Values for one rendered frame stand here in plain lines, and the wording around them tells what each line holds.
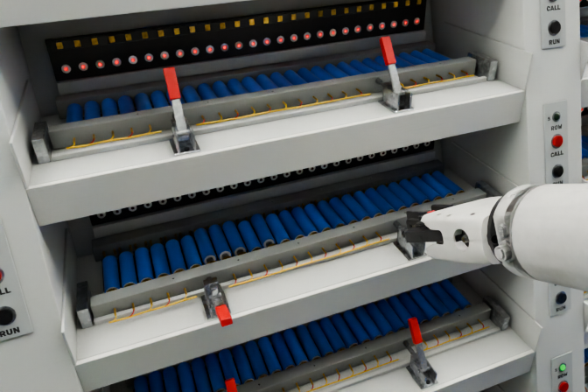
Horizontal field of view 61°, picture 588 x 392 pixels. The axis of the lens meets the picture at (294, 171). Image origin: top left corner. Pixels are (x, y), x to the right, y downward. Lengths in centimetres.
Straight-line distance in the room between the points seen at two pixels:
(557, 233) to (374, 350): 43
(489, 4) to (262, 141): 39
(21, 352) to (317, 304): 33
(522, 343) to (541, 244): 46
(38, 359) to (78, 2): 36
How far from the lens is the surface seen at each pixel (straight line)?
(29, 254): 56
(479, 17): 79
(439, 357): 82
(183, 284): 63
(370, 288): 66
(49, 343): 60
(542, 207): 44
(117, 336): 62
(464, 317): 85
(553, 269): 43
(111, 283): 66
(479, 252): 49
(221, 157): 55
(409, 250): 68
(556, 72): 77
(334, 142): 59
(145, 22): 74
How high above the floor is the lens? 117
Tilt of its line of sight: 13 degrees down
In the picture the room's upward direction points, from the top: 8 degrees counter-clockwise
